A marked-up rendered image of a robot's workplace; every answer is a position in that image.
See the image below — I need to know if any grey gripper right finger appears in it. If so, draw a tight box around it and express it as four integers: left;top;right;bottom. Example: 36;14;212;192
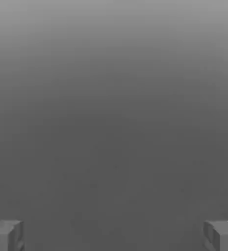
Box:
203;219;228;251

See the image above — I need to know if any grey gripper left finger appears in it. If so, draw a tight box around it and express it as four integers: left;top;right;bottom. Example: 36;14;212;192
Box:
0;219;25;251

